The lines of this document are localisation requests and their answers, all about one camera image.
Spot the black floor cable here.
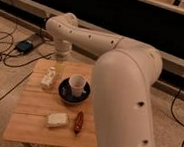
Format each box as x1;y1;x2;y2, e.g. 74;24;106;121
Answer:
0;19;60;127

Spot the blue power adapter box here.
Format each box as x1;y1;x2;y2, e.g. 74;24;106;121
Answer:
15;40;33;54

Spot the dark red oblong object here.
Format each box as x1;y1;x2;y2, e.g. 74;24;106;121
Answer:
74;111;84;135

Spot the white cup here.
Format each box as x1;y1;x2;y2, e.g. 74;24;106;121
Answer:
68;74;86;97

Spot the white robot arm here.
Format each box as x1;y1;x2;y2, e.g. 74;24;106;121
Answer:
45;13;162;147

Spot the wooden table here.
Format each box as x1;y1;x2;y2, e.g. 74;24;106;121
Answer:
3;59;97;147

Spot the black bowl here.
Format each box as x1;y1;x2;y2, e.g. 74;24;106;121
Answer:
58;78;91;104

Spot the white plastic bottle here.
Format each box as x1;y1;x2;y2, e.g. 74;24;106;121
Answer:
40;67;56;90

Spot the white sponge block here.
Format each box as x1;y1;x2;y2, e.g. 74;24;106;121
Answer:
46;112;69;128

